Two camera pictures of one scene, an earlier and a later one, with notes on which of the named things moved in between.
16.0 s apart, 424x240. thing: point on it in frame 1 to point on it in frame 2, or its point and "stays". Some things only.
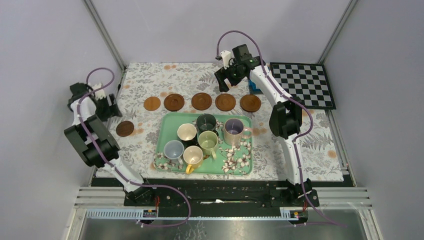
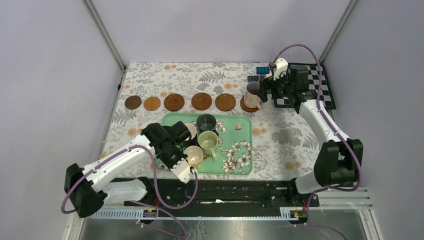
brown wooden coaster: (250, 103) stays
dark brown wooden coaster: (125, 128) to (133, 102)
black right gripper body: (232, 73) to (280, 87)
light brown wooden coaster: (152, 103) stays
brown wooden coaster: (174, 102) stays
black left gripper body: (104, 110) to (172, 156)
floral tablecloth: (148, 91) stays
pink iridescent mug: (234, 131) to (251, 99)
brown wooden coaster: (225, 102) stays
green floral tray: (230, 160) stays
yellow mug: (193, 157) stays
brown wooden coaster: (201, 101) stays
